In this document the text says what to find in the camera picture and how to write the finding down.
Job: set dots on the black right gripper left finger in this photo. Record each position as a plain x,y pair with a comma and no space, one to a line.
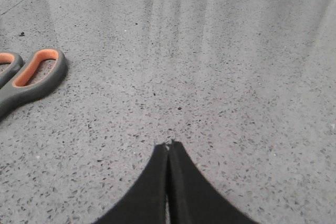
145,201

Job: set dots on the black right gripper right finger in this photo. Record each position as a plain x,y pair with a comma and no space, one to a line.
192,199

